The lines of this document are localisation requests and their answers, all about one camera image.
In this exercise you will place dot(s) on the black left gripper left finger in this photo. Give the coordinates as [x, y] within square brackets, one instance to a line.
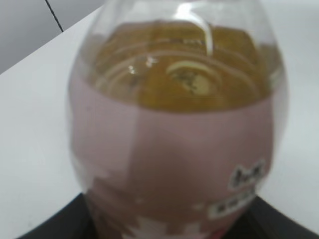
[71, 222]

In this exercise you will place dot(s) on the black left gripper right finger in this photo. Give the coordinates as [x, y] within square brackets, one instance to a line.
[262, 221]

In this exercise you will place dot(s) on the pink label tea bottle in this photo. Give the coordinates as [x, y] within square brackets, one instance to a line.
[177, 108]

